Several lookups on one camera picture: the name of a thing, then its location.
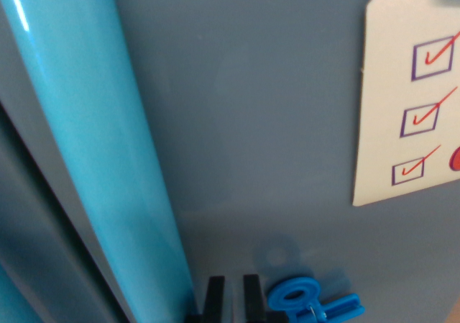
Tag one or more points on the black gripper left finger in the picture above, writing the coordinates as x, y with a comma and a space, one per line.
213, 299

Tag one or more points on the cream checklist card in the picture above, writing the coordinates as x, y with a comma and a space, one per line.
388, 103

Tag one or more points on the grey fridge door with dispenser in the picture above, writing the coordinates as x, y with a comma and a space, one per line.
36, 251

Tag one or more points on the grey fridge door with checklist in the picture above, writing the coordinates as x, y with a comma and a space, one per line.
251, 121

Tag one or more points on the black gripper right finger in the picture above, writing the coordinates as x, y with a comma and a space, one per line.
254, 298

